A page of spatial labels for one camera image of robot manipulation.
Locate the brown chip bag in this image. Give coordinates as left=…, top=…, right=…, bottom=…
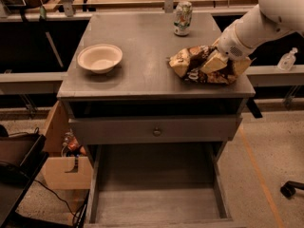
left=168, top=46, right=252, bottom=85

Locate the wooden crate on floor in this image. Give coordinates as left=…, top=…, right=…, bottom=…
left=42, top=101, right=92, bottom=189

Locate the green white soda can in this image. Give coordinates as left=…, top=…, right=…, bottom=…
left=174, top=1, right=193, bottom=36

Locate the black floor cable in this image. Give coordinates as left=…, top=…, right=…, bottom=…
left=32, top=178, right=88, bottom=227

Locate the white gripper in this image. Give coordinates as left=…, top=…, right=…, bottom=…
left=200, top=23, right=254, bottom=74

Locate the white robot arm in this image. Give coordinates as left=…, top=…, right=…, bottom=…
left=200, top=0, right=304, bottom=74

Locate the black cart on left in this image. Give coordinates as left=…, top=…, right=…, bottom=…
left=0, top=123, right=50, bottom=228

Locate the grey cabinet with drawers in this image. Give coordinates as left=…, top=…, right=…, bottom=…
left=56, top=11, right=257, bottom=228

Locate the upper drawer with knob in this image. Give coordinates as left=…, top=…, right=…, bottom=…
left=69, top=115, right=242, bottom=145

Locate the clear sanitizer pump bottle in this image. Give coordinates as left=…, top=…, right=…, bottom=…
left=277, top=47, right=298, bottom=71

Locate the open middle drawer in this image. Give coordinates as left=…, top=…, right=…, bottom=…
left=84, top=143, right=246, bottom=228

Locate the white paper bowl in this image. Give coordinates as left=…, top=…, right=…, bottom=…
left=77, top=44, right=123, bottom=74

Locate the black chair caster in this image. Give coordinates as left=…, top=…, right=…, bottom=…
left=280, top=180, right=304, bottom=199

